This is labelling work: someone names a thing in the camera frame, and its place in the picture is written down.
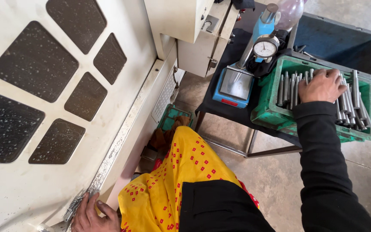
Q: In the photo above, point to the person's right hand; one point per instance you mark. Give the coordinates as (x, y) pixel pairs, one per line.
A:
(319, 88)

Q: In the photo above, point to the person's left hand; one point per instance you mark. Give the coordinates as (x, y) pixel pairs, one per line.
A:
(90, 219)

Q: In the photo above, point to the person's right fingers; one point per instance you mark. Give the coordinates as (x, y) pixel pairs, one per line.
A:
(333, 76)

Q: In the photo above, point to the grey plastic crate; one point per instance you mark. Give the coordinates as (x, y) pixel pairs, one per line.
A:
(340, 45)

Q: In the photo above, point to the dark metal part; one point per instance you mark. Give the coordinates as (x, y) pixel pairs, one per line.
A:
(309, 54)
(301, 48)

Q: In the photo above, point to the pile of metal rods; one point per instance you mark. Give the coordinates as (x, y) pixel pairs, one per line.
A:
(288, 90)

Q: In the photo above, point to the green plastic crate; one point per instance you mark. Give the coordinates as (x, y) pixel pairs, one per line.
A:
(266, 106)

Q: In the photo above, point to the clear plastic bottle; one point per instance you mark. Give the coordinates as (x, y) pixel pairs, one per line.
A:
(290, 13)

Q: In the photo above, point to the blue dial gauge stand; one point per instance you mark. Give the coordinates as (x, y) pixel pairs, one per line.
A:
(237, 82)

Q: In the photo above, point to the black-topped metal table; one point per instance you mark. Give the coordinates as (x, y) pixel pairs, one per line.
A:
(230, 109)

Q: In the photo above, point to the white machine cabinet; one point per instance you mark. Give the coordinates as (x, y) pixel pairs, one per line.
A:
(185, 29)

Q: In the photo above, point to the small green crate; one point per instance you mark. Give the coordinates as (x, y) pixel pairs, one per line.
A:
(172, 116)

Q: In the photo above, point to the white label plate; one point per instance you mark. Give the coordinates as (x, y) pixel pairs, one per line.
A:
(165, 96)

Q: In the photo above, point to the person's black jacket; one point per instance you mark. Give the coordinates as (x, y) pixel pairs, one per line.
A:
(221, 209)

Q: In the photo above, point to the brown cloth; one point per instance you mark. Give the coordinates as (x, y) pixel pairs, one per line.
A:
(161, 138)

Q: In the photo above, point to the person's yellow dotted garment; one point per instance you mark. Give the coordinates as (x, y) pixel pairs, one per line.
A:
(172, 180)

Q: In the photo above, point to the white machine door with windows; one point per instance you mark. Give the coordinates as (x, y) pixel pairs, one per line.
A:
(43, 96)

